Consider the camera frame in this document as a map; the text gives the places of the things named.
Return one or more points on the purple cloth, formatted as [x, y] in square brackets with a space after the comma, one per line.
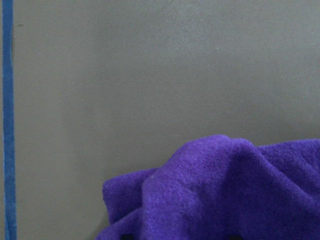
[220, 188]

